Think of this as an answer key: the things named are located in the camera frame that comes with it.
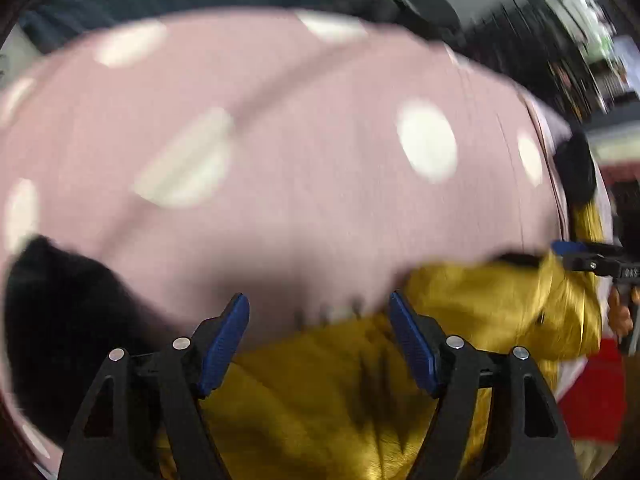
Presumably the gold satin jacket black fur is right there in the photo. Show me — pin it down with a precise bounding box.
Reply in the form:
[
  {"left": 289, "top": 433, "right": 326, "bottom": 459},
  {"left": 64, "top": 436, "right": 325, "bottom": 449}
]
[{"left": 4, "top": 132, "right": 600, "bottom": 479}]

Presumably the person right hand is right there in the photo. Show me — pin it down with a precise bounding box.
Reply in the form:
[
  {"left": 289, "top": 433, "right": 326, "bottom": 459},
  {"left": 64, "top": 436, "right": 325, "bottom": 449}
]
[{"left": 608, "top": 287, "right": 634, "bottom": 341}]

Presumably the black metal rack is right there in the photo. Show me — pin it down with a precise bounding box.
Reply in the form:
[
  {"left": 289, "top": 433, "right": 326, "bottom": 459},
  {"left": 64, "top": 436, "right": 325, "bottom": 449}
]
[{"left": 463, "top": 0, "right": 612, "bottom": 122}]

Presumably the pink polka dot bedsheet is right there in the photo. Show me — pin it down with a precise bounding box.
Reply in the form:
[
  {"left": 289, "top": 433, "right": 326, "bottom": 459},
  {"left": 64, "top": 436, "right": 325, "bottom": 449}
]
[{"left": 1, "top": 10, "right": 568, "bottom": 344}]

